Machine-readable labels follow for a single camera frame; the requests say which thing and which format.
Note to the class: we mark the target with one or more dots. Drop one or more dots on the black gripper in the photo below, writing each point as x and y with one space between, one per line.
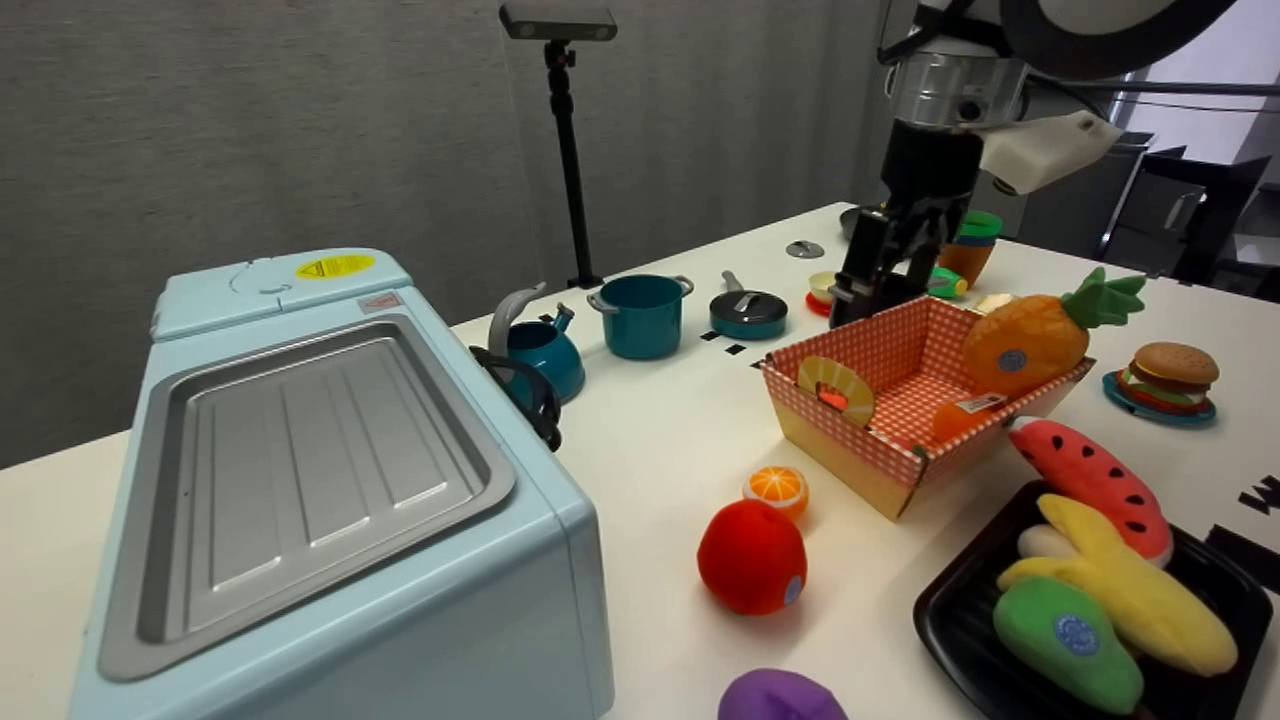
934 167

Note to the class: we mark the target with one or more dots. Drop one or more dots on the orange half plush toy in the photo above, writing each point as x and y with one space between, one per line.
777 491

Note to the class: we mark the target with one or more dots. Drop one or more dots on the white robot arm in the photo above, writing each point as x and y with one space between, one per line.
948 79

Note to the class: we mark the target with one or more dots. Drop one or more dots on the plain orange plush toy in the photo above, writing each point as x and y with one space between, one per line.
957 422

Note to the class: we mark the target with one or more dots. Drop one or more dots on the red checkered cardboard box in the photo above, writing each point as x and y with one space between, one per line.
844 450

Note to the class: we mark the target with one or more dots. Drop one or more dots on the watermelon slice plush toy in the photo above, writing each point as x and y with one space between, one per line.
1095 481

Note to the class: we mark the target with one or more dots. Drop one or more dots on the big red round plush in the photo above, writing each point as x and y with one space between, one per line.
750 559

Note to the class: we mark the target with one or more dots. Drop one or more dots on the yellow banana plush toy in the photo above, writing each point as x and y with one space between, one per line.
1134 586

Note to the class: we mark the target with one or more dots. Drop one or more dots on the green avocado plush toy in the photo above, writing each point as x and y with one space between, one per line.
1064 645

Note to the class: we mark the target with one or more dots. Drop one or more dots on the purple plush toy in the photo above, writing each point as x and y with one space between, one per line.
782 701

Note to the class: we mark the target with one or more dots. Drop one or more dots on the green toy vegetable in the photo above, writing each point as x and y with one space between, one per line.
948 282

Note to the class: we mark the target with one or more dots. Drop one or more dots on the orange jar green lid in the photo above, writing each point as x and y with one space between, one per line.
982 245

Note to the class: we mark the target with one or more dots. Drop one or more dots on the cream and red toy bowl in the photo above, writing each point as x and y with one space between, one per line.
816 296

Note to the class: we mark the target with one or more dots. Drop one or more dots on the small silver disc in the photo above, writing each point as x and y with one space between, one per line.
807 249

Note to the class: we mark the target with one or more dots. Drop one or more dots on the dark frying pan with lid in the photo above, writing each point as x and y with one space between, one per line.
750 317

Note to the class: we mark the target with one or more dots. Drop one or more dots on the black office chair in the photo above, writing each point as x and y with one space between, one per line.
1192 214
1082 223

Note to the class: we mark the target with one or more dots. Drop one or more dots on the teal toy pot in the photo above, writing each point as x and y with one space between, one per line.
643 322

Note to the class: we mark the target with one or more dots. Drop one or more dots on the teal toy plate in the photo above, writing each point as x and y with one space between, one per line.
1134 407

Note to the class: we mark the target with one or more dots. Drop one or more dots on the toy burger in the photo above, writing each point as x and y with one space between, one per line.
1171 375

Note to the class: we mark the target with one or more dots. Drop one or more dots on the black tripod stand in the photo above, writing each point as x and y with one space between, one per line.
571 161

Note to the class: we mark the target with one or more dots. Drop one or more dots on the teal toy kettle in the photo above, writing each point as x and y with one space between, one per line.
547 357

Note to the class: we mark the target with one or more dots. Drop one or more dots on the black plastic tray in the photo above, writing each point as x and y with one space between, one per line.
966 643

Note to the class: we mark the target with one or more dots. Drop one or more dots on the black curved object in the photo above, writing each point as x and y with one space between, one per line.
526 395

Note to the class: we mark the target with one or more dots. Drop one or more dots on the light blue toy oven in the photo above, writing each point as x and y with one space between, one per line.
401 615

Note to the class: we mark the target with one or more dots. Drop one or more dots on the grey curtain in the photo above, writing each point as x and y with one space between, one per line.
264 132

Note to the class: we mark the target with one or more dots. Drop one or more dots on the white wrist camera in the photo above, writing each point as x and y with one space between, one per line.
1053 148

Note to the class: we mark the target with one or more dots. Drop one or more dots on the black camera bar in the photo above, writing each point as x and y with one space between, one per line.
558 21

